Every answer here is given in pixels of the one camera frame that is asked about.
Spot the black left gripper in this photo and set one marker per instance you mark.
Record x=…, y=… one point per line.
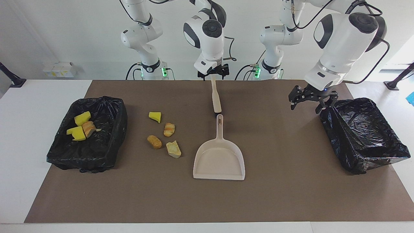
x=318, y=94

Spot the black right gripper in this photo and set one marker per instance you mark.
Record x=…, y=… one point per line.
x=216, y=72

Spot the beige hand brush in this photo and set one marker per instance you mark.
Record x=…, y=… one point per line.
x=216, y=100

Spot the striped croissant piece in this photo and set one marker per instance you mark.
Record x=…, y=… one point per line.
x=169, y=129

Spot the small yellow sponge wedge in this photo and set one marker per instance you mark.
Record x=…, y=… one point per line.
x=154, y=116

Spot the pale bread chunk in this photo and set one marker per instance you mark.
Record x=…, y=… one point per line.
x=173, y=149

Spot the beige plastic dustpan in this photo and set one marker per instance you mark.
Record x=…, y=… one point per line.
x=220, y=161

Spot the brown bread roll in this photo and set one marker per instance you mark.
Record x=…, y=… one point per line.
x=154, y=142

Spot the torn orange-crust bread piece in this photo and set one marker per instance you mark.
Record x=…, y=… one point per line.
x=89, y=128

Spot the notched yellow sponge piece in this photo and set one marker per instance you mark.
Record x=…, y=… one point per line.
x=82, y=118

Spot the rectangular yellow sponge piece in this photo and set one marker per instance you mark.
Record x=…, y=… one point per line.
x=77, y=133

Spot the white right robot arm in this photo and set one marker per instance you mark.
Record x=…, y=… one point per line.
x=212, y=48

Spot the bin lined with black bag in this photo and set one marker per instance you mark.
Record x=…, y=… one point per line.
x=106, y=142
x=362, y=136

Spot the black stand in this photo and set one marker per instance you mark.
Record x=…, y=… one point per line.
x=393, y=85
x=17, y=82

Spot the blue object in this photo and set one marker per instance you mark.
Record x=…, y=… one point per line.
x=411, y=98

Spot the brown table mat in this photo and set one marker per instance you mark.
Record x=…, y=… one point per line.
x=275, y=194

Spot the white wall socket box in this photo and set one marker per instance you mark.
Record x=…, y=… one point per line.
x=59, y=69

